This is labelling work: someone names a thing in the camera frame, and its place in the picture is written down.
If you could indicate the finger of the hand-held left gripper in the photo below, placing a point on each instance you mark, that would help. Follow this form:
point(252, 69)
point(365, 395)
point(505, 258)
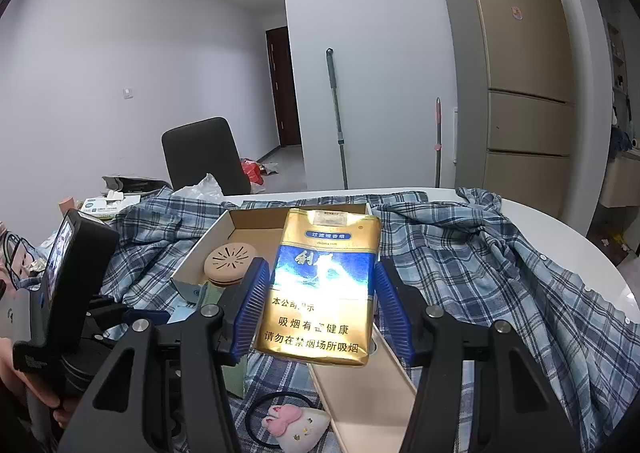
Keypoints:
point(150, 317)

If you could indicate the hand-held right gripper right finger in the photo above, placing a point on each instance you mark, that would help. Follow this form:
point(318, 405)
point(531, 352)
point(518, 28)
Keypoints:
point(395, 313)

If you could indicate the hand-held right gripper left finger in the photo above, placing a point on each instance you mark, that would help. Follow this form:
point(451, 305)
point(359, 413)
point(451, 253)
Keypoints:
point(250, 313)

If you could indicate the gold and blue cigarette pack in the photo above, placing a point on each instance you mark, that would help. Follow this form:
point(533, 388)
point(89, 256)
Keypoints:
point(315, 283)

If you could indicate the shallow cardboard box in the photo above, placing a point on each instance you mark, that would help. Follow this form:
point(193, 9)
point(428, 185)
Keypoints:
point(250, 228)

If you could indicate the person's left hand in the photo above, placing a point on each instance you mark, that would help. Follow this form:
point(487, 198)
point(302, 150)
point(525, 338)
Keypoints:
point(11, 363)

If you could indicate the round tan perforated disc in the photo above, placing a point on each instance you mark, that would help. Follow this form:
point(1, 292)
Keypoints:
point(225, 263)

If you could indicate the small brown cardboard box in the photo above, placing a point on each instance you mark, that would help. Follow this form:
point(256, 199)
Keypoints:
point(67, 207)

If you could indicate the green and white tissue box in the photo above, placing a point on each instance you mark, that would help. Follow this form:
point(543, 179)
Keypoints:
point(102, 207)

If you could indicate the blue plaid shirt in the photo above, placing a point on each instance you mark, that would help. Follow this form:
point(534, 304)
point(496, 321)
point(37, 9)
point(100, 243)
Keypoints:
point(475, 258)

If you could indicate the cream cardboard lid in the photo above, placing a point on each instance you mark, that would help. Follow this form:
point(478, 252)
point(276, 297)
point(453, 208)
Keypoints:
point(365, 408)

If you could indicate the black flat case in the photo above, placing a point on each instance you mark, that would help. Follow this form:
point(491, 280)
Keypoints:
point(135, 184)

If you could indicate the white plush with pink bunny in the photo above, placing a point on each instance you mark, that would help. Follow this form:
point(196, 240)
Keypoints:
point(300, 428)

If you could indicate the white plastic bag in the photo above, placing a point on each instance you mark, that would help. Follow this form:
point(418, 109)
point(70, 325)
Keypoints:
point(202, 190)

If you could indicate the red bag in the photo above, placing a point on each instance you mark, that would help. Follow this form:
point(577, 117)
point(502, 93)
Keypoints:
point(252, 172)

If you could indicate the black chair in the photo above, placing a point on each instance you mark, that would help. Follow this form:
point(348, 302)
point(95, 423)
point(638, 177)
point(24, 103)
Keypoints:
point(200, 153)

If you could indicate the dark brown door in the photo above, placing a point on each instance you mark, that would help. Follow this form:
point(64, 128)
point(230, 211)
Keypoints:
point(285, 83)

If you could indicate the beige cabinet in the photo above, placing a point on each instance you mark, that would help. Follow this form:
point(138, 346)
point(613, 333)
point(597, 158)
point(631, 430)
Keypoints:
point(620, 183)

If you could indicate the blue cloth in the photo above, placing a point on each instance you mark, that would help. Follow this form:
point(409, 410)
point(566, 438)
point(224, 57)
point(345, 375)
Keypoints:
point(621, 143)

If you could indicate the gold refrigerator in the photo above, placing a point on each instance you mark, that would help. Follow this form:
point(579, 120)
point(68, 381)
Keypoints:
point(520, 58)

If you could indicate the white light switch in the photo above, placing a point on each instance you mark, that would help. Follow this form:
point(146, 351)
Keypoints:
point(128, 93)

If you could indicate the wall shelf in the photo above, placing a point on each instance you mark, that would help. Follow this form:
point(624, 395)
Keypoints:
point(616, 58)

